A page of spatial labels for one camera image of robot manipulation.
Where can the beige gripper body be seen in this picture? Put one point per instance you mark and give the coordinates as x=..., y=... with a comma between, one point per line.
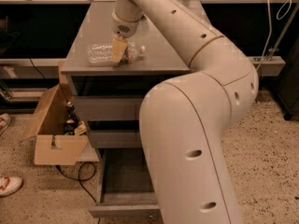
x=121, y=27

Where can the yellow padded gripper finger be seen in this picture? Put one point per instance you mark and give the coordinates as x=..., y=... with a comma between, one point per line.
x=119, y=46

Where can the clear plastic water bottle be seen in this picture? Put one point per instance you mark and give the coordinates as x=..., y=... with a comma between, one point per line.
x=101, y=54

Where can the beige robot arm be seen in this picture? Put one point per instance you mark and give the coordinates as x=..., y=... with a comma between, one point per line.
x=195, y=188

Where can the grey wooden drawer cabinet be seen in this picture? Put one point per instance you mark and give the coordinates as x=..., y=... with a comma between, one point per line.
x=162, y=53

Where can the grey top drawer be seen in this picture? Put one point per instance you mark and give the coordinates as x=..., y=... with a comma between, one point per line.
x=107, y=108

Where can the grey middle drawer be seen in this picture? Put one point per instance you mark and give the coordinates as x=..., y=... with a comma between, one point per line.
x=115, y=139

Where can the grey open bottom drawer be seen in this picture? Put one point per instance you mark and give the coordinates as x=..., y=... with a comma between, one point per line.
x=125, y=188

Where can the items inside cardboard box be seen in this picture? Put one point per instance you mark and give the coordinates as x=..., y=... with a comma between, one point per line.
x=74, y=125

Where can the open cardboard box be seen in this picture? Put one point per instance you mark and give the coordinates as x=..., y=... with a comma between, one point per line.
x=46, y=125

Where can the white red sneaker upper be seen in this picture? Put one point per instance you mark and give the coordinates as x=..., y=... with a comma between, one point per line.
x=5, y=120

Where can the white red sneaker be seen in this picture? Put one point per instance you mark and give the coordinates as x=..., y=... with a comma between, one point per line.
x=9, y=185
x=5, y=120

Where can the white red sneaker lower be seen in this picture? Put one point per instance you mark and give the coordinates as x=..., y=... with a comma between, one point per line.
x=9, y=185

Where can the metal shelf rail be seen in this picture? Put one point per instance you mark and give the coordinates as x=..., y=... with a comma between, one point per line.
x=48, y=68

